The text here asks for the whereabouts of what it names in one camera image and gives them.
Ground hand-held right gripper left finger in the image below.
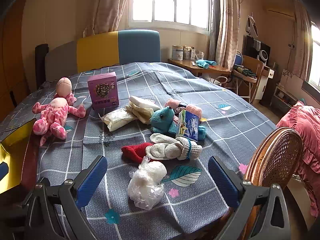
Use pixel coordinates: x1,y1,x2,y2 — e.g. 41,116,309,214
24,155,108,240

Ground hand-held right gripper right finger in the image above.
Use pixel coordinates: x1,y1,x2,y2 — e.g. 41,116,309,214
208,156,293,240

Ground red fuzzy sock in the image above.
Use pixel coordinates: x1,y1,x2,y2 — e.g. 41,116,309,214
121,142,160,164

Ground clear plastic bag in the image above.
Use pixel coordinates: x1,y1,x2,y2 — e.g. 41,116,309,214
127,155,167,210

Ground white wet wipes packet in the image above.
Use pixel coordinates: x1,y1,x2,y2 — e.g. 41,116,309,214
98,107,138,132

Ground blue tissue packet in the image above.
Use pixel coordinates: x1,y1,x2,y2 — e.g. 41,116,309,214
175,109,201,141

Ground yellow cloth bundle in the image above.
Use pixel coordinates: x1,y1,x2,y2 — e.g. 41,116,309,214
125,104,155,124

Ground blue plush toy pink dress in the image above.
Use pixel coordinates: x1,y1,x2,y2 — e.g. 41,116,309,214
149,106,207,139

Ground grey checked bed sheet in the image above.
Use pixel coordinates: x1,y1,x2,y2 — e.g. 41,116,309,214
0,62,278,240

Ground wicker chair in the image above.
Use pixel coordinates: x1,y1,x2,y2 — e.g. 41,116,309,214
243,127,304,240

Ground grey knitted socks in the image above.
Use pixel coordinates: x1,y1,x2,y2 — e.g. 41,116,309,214
145,132,203,161

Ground pink spotted giraffe plush toy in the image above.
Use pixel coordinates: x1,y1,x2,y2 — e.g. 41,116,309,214
32,77,87,147

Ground pink towel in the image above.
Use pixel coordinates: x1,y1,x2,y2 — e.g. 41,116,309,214
164,98,203,121

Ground purple cardboard box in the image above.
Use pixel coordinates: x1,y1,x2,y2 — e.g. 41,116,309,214
87,71,120,110

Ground pink ruffled quilt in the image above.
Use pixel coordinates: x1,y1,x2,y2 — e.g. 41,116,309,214
276,101,320,216

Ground white drawer cabinet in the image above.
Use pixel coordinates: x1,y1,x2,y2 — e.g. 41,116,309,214
254,65,276,101

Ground small blue plush toy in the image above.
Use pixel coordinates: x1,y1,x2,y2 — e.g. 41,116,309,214
195,59,218,70

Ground blue chair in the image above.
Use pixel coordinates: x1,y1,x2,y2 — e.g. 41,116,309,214
233,50,244,67

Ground wooden desk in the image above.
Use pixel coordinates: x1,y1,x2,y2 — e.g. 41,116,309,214
167,58,232,81

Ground yellow blue grey headboard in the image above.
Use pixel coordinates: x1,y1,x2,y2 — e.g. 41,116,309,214
45,29,161,82

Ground group of jars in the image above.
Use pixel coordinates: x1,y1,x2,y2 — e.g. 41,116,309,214
184,45,206,61

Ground white fan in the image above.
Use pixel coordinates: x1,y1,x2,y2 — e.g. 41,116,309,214
257,49,269,62

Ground white tin can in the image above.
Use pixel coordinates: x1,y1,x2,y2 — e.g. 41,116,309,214
172,45,185,61

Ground wooden wardrobe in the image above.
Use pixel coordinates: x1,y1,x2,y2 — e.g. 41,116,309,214
0,2,29,122

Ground beige patterned curtain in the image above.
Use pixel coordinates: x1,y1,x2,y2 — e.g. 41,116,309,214
82,0,133,37
208,0,240,72

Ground window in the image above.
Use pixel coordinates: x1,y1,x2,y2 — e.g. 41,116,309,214
128,0,212,33

